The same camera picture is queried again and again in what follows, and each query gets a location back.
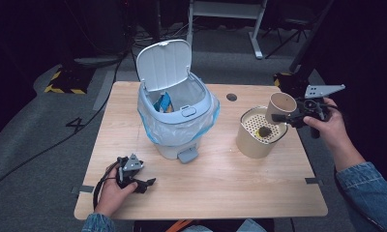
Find grey floor tape strip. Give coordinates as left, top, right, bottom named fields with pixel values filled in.
left=92, top=70, right=117, bottom=112

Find blue and orange snack packet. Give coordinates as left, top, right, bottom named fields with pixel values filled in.
left=152, top=92, right=175, bottom=114

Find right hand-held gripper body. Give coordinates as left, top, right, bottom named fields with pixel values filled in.
left=289, top=84, right=346, bottom=140

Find black yellow-striped stand base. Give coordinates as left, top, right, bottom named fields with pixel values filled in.
left=44, top=66, right=97, bottom=96

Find orange strap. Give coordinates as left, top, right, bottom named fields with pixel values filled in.
left=164, top=219, right=194, bottom=232

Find white grey pedal trash bin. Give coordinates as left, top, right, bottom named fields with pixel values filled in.
left=135, top=39, right=222, bottom=164

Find beige canister with perforated strainer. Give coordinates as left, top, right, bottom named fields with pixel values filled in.
left=235, top=105, right=289, bottom=159

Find person's blue jeans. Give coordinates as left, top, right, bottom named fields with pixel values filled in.
left=181, top=217, right=271, bottom=232

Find person's right hand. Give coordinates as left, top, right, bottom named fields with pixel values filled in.
left=302, top=97, right=348, bottom=153

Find brown paper cup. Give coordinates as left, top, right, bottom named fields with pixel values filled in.
left=264, top=92, right=298, bottom=126

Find black stand with base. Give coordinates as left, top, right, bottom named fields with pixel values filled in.
left=273, top=0, right=337, bottom=100

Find black tripod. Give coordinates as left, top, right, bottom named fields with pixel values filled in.
left=262, top=14, right=310, bottom=60

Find bundle of floor cables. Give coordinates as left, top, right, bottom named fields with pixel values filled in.
left=130, top=17, right=195, bottom=50

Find dark and yellow food scraps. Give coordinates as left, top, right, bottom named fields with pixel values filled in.
left=254, top=126, right=274, bottom=139

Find left hand-held gripper black cable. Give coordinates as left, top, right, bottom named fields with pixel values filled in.
left=92, top=159, right=121, bottom=211

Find long black floor cable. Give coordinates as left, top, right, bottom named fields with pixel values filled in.
left=0, top=47, right=133, bottom=194

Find white metal desk frame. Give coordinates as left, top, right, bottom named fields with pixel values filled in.
left=184, top=0, right=269, bottom=60

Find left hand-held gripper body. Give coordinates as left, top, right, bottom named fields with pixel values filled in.
left=115, top=153, right=145, bottom=190

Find clear blue-trimmed bin liner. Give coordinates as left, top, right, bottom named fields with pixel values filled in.
left=136, top=80, right=222, bottom=149

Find person's left hand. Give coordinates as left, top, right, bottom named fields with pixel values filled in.
left=94, top=175, right=139, bottom=218

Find grey tape piece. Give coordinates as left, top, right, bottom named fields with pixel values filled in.
left=71, top=185, right=96, bottom=195
left=304, top=177, right=324, bottom=186

